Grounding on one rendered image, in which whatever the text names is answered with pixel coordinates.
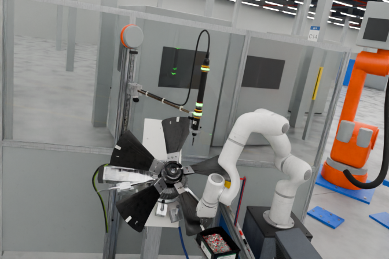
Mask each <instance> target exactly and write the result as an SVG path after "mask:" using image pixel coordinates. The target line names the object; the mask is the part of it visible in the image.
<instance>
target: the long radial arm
mask: <svg viewBox="0 0 389 259"><path fill-rule="evenodd" d="M152 176H153V172H150V171H148V172H147V171H142V170H138V169H127V168H111V167H104V175H103V182H104V184H118V183H123V182H128V181H132V182H140V181H143V180H151V179H152V178H153V177H152ZM151 184H153V181H151V182H147V183H144V184H139V185H137V186H145V185H148V186H150V185H151Z"/></svg>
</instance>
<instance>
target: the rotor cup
mask: <svg viewBox="0 0 389 259"><path fill-rule="evenodd" d="M172 169H174V170H175V172H174V173H172V172H171V170H172ZM183 174H184V169H183V167H182V165H181V164H180V163H179V162H178V161H168V162H167V163H165V164H164V165H163V167H162V169H161V171H160V173H159V175H157V178H158V179H159V178H160V177H162V179H163V180H164V182H165V184H166V185H167V187H166V188H174V186H173V184H175V183H178V182H181V181H182V177H183ZM165 179H166V180H165Z"/></svg>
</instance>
